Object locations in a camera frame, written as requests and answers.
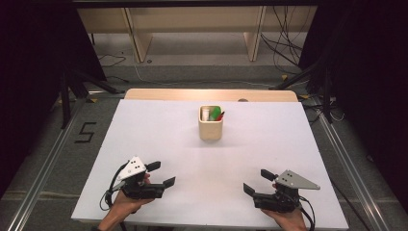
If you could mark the green highlighter pen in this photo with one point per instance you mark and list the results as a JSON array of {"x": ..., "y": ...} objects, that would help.
[{"x": 215, "y": 113}]

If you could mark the square wooden pen holder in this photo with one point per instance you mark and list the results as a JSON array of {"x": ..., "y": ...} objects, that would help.
[{"x": 210, "y": 130}]

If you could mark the person's left hand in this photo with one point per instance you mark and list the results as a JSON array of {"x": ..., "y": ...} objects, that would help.
[{"x": 125, "y": 207}]

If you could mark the black curtain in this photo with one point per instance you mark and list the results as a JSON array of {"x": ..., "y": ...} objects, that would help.
[
  {"x": 32, "y": 80},
  {"x": 369, "y": 80}
]

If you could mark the red pen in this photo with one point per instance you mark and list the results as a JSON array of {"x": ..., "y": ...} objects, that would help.
[{"x": 221, "y": 116}]

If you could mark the black tripod stand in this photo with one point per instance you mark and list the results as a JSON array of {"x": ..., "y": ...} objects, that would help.
[
  {"x": 325, "y": 93},
  {"x": 73, "y": 83}
]

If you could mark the person's right hand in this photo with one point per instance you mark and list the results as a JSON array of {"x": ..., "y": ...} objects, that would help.
[{"x": 288, "y": 221}]

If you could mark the black metal frame bar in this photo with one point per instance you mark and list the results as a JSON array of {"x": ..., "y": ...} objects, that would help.
[{"x": 192, "y": 3}]

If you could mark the white foam board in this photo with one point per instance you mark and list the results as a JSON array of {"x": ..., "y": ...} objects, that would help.
[{"x": 192, "y": 166}]

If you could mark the yellow tape piece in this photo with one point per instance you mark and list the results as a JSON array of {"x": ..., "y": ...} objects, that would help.
[
  {"x": 304, "y": 96},
  {"x": 92, "y": 100},
  {"x": 284, "y": 77}
]

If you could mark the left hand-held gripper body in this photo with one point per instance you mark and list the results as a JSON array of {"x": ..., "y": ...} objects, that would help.
[{"x": 133, "y": 168}]

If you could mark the metal floor rail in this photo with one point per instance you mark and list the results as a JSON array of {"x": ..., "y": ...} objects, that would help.
[
  {"x": 41, "y": 173},
  {"x": 349, "y": 166}
]

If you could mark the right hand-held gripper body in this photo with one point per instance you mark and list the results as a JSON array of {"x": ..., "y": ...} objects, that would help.
[{"x": 284, "y": 195}]

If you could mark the light wooden desk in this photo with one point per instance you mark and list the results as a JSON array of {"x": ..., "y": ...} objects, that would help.
[{"x": 141, "y": 41}]

